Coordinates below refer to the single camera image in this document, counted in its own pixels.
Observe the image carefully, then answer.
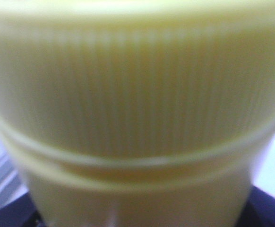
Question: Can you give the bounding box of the yellow squeeze bottle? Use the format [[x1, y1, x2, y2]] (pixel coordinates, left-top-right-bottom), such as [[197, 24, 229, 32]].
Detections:
[[0, 0, 275, 227]]

